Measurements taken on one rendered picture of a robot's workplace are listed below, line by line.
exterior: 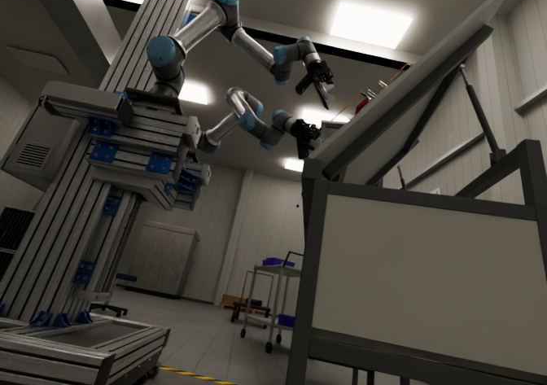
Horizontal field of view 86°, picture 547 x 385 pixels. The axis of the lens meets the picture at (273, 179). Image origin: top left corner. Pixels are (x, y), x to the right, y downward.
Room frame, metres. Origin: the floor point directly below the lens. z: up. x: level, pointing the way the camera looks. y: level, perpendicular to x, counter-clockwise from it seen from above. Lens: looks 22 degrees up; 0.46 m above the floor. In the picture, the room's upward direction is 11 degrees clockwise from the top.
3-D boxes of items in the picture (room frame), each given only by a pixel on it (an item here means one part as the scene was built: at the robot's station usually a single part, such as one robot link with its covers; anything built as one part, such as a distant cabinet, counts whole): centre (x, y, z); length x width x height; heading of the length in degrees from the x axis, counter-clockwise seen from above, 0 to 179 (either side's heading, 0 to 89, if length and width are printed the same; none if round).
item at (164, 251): (10.05, 2.93, 1.04); 1.62 x 1.25 x 2.09; 92
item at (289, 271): (3.69, -0.37, 0.49); 1.04 x 0.61 x 0.98; 15
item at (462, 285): (1.30, -0.53, 0.60); 1.17 x 0.58 x 0.40; 170
